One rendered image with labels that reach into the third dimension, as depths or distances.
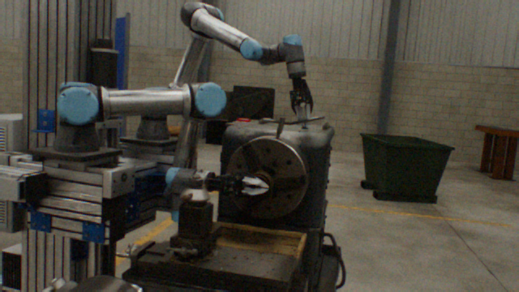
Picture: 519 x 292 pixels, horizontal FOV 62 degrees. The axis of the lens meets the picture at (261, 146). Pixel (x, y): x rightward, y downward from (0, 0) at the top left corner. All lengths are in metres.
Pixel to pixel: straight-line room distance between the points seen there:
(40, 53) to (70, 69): 0.15
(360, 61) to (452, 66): 2.25
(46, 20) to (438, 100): 10.78
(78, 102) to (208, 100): 0.41
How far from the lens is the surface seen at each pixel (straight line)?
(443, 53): 12.08
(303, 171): 1.64
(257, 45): 1.67
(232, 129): 1.86
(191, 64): 2.05
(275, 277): 1.10
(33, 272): 2.11
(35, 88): 1.95
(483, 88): 12.23
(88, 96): 1.44
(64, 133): 1.61
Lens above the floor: 1.41
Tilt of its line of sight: 7 degrees down
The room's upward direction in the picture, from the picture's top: 4 degrees clockwise
